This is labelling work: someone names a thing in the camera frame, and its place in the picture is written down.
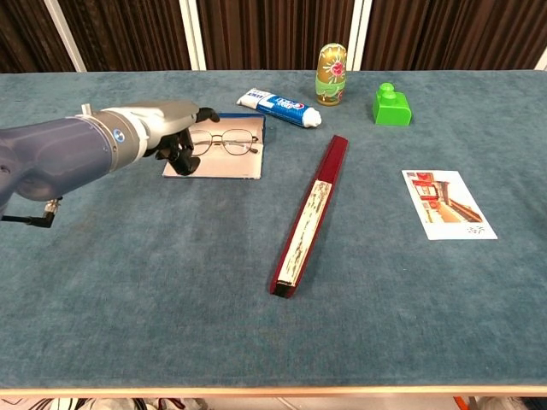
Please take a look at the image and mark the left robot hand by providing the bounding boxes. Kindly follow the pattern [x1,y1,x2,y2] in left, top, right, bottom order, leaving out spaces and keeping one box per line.
[143,100,221,177]

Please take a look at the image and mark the wire-frame eyeglasses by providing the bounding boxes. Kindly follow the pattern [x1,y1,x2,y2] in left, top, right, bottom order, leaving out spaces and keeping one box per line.
[190,127,261,157]

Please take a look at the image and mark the cardboard box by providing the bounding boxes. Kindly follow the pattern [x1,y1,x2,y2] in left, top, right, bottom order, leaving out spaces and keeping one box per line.
[162,113,267,180]

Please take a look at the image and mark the blue white toothpaste tube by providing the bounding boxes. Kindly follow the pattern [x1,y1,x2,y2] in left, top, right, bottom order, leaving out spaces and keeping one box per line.
[236,87,324,128]

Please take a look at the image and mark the dark brown pleated curtain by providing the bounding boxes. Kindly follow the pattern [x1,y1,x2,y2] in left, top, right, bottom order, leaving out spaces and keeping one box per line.
[0,0,547,73]

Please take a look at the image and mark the teal table cloth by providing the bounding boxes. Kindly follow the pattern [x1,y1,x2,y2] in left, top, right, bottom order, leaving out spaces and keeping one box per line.
[0,70,547,390]

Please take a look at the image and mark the dark red folded fan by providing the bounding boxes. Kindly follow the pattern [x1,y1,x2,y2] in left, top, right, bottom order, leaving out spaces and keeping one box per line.
[269,134,350,299]

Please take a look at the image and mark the green toy building block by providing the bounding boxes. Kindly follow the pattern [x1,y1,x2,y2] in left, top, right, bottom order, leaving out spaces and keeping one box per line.
[372,82,414,127]

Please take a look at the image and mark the red picture postcard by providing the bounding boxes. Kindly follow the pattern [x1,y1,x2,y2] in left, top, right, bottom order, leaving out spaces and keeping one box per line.
[401,169,499,241]

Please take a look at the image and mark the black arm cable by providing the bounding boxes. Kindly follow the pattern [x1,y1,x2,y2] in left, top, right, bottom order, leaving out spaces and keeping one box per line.
[0,198,64,229]

